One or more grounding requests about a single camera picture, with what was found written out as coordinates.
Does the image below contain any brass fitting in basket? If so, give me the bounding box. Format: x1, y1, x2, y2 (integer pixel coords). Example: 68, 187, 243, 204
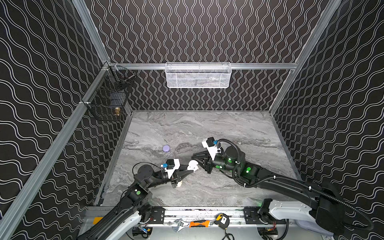
115, 107, 121, 116

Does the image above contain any black wire basket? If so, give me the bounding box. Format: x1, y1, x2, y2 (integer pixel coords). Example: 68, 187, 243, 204
83, 63, 137, 122

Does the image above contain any yellow black tape measure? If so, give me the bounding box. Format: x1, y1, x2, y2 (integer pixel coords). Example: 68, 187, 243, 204
214, 213, 230, 230

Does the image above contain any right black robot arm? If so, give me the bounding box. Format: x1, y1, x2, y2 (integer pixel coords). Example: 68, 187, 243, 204
191, 138, 374, 235

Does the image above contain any adjustable wrench orange handle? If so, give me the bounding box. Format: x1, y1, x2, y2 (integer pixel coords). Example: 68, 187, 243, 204
172, 219, 214, 233

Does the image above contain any purple earbud charging case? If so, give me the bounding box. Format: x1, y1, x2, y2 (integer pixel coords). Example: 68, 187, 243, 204
163, 145, 171, 153

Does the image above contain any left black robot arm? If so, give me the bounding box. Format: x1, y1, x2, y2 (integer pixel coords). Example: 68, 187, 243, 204
77, 159, 199, 240

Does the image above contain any grey cloth pad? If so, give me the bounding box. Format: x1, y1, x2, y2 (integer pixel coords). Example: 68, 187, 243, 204
296, 220, 334, 237

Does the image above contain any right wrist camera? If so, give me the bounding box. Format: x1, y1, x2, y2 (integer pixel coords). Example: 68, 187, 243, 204
202, 137, 222, 161

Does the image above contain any white wire mesh basket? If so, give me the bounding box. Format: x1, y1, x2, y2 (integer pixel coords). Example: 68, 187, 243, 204
165, 62, 232, 89

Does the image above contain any yellow label sticker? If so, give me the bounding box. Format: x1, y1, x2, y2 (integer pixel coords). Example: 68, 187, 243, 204
93, 217, 103, 225

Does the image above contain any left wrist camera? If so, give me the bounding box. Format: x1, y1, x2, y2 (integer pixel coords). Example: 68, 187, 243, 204
161, 159, 180, 179

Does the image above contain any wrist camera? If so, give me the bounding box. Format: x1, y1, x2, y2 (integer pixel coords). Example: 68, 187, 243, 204
161, 159, 180, 179
202, 137, 222, 161

